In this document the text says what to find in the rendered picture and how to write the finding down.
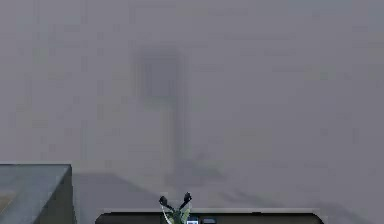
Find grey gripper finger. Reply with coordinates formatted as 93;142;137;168
158;195;176;214
178;191;193;212

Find green houseplant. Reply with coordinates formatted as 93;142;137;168
161;205;192;224

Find grey cupboard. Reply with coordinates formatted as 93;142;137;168
0;163;78;224

